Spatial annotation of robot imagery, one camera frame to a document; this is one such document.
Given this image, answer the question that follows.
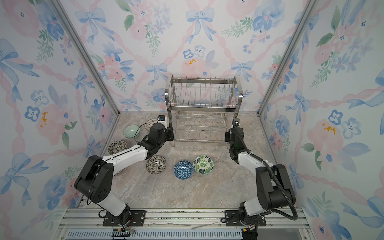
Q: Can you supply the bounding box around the left aluminium frame post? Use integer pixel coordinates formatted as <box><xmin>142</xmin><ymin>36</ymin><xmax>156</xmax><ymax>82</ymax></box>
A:
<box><xmin>48</xmin><ymin>0</ymin><xmax>120</xmax><ymax>116</ymax></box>

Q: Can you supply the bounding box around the black corrugated cable conduit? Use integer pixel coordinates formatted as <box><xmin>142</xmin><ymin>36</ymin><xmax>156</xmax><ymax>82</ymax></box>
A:
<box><xmin>236</xmin><ymin>128</ymin><xmax>299</xmax><ymax>222</ymax></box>

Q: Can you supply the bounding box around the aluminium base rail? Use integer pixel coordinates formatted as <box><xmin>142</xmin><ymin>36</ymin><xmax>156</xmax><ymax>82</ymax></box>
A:
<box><xmin>53</xmin><ymin>209</ymin><xmax>315</xmax><ymax>240</ymax></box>

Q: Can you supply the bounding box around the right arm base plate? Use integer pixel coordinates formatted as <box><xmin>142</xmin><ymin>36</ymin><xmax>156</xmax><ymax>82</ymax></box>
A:
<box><xmin>221</xmin><ymin>210</ymin><xmax>267</xmax><ymax>228</ymax></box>

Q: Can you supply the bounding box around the aluminium frame post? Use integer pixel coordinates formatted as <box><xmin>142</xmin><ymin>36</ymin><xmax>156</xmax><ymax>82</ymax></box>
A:
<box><xmin>258</xmin><ymin>0</ymin><xmax>319</xmax><ymax>117</ymax></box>
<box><xmin>48</xmin><ymin>0</ymin><xmax>120</xmax><ymax>116</ymax></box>

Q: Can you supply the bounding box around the green leaf pattern bowl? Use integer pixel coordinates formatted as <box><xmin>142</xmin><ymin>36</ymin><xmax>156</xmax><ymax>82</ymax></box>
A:
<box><xmin>193</xmin><ymin>155</ymin><xmax>215</xmax><ymax>175</ymax></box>

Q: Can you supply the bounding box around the mint green bowl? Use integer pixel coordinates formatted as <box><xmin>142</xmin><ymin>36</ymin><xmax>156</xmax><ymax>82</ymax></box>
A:
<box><xmin>123</xmin><ymin>125</ymin><xmax>140</xmax><ymax>139</ymax></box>

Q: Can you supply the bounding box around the black floral bowl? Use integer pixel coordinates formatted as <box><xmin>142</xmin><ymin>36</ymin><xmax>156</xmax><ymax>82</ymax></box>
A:
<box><xmin>108</xmin><ymin>140</ymin><xmax>128</xmax><ymax>155</ymax></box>
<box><xmin>146</xmin><ymin>156</ymin><xmax>167</xmax><ymax>175</ymax></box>

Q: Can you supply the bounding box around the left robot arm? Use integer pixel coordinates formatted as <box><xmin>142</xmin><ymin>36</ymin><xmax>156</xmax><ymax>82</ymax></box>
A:
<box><xmin>75</xmin><ymin>123</ymin><xmax>174</xmax><ymax>226</ymax></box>

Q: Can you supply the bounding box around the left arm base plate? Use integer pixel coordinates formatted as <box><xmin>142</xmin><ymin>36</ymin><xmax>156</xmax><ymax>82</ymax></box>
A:
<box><xmin>102</xmin><ymin>210</ymin><xmax>147</xmax><ymax>228</ymax></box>

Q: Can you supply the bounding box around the black floral bowl centre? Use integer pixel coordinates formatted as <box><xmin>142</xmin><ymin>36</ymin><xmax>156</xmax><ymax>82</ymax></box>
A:
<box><xmin>146</xmin><ymin>156</ymin><xmax>167</xmax><ymax>175</ymax></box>

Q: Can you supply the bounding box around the steel two-tier dish rack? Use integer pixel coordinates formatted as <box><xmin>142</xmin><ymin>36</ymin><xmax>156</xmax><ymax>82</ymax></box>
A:
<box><xmin>164</xmin><ymin>75</ymin><xmax>245</xmax><ymax>145</ymax></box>

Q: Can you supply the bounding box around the right aluminium frame post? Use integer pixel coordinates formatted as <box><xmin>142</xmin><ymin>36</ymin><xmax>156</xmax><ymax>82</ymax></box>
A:
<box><xmin>258</xmin><ymin>0</ymin><xmax>319</xmax><ymax>117</ymax></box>

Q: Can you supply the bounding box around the blue triangle pattern bowl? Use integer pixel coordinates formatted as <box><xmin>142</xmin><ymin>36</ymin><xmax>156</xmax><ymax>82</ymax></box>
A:
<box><xmin>174</xmin><ymin>160</ymin><xmax>194</xmax><ymax>180</ymax></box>

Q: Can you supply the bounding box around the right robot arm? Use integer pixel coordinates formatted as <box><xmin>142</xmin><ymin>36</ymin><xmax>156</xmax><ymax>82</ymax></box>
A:
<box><xmin>225</xmin><ymin>125</ymin><xmax>299</xmax><ymax>226</ymax></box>

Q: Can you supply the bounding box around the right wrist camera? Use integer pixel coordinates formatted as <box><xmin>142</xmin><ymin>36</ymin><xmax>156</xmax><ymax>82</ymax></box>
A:
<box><xmin>232</xmin><ymin>118</ymin><xmax>240</xmax><ymax>128</ymax></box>

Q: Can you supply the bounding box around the black floral bowl upper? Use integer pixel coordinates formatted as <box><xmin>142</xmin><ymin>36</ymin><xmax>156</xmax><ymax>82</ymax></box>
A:
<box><xmin>108</xmin><ymin>140</ymin><xmax>128</xmax><ymax>155</ymax></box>

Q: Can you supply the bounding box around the maroon patterned white bowl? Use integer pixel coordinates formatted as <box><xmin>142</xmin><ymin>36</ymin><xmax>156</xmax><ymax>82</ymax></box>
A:
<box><xmin>144</xmin><ymin>119</ymin><xmax>158</xmax><ymax>131</ymax></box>

